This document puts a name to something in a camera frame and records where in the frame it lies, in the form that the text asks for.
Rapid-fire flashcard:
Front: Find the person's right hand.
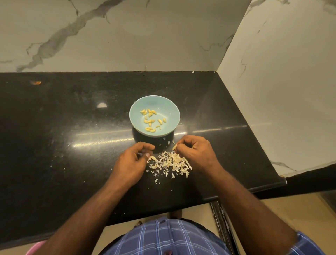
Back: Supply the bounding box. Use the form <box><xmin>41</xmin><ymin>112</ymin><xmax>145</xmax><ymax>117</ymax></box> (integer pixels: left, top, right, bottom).
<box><xmin>175</xmin><ymin>135</ymin><xmax>223</xmax><ymax>177</ymax></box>

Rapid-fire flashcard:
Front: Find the person's left hand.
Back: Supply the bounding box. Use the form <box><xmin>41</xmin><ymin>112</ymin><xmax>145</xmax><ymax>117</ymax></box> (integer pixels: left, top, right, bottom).
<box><xmin>109</xmin><ymin>142</ymin><xmax>156</xmax><ymax>193</ymax></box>

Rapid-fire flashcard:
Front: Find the pile of garlic skins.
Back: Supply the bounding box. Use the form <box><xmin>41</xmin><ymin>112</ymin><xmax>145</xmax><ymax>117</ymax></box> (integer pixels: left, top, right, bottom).
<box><xmin>146</xmin><ymin>141</ymin><xmax>193</xmax><ymax>185</ymax></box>

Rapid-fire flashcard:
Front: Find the light blue bowl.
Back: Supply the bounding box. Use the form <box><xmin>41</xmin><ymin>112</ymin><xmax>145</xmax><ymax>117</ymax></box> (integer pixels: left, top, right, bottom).
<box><xmin>129</xmin><ymin>95</ymin><xmax>181</xmax><ymax>137</ymax></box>

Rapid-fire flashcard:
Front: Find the cluster of peeled garlic cloves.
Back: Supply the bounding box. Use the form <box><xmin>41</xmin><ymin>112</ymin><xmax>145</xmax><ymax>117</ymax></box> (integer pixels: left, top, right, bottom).
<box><xmin>140</xmin><ymin>109</ymin><xmax>168</xmax><ymax>133</ymax></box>

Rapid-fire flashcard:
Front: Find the person's left forearm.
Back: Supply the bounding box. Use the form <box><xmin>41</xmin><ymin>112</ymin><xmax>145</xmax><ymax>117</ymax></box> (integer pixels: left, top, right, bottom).
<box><xmin>33</xmin><ymin>181</ymin><xmax>128</xmax><ymax>255</ymax></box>

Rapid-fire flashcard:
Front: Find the person's right forearm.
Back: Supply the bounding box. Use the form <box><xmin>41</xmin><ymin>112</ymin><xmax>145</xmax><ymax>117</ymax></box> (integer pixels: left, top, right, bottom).
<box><xmin>208</xmin><ymin>167</ymin><xmax>299</xmax><ymax>255</ymax></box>

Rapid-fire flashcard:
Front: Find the black cabinet trim strip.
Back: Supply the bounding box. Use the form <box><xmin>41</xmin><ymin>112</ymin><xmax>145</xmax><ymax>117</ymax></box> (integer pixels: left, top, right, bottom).
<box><xmin>210</xmin><ymin>200</ymin><xmax>239</xmax><ymax>255</ymax></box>

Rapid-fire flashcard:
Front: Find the blue plaid shirt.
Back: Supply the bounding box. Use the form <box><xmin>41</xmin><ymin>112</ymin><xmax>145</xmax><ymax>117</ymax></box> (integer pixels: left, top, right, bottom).
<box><xmin>102</xmin><ymin>217</ymin><xmax>326</xmax><ymax>255</ymax></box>

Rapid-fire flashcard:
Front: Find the pink plastic bucket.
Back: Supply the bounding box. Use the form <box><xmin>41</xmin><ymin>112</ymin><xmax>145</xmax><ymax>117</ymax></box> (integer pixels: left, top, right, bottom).
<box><xmin>25</xmin><ymin>241</ymin><xmax>47</xmax><ymax>255</ymax></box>

